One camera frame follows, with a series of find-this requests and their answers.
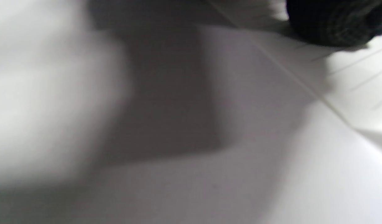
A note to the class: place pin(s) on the person's left hand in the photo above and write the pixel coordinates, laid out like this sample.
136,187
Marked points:
334,21

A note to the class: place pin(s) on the white lined paper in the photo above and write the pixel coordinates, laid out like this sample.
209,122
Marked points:
349,81

